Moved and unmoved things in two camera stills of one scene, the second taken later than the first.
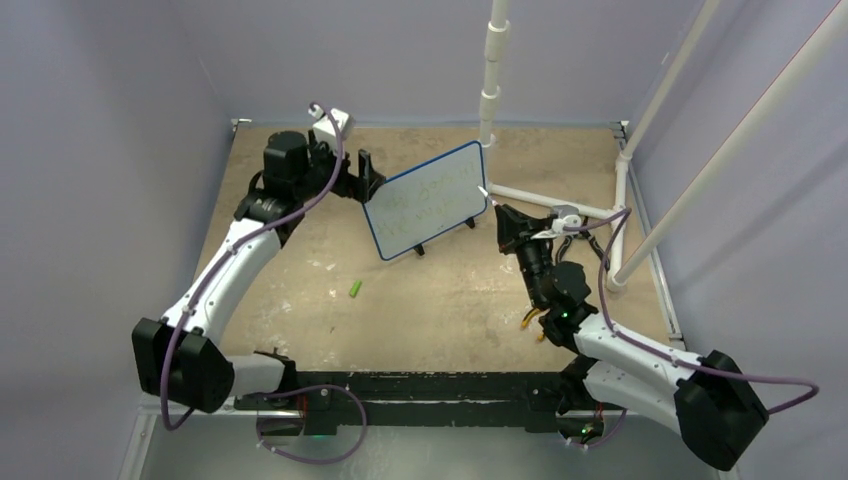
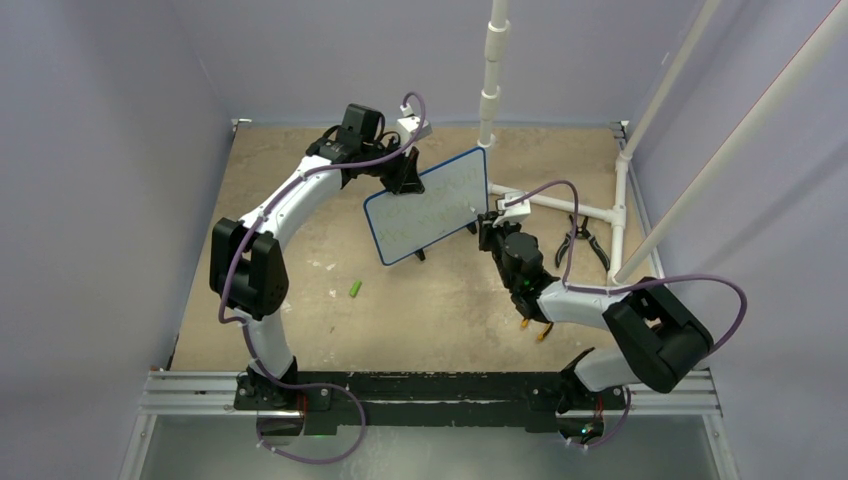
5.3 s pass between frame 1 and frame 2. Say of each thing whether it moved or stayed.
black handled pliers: stayed
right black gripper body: moved
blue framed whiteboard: stayed
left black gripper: moved
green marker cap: stayed
